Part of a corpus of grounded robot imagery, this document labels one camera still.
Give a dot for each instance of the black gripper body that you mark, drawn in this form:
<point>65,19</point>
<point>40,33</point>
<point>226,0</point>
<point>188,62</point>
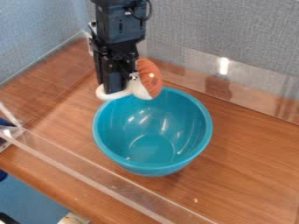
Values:
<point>120,27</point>

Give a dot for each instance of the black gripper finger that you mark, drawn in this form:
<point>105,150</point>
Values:
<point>112,74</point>
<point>130,66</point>

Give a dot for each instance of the white brown toy mushroom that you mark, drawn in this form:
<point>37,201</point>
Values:
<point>145,84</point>

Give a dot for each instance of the blue plastic bowl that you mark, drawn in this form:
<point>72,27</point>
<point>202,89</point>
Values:
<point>153,137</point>

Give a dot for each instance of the clear acrylic front barrier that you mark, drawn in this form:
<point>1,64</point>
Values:
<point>101,178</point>

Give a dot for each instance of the clear acrylic back barrier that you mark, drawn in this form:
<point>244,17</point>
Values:
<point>197,65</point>

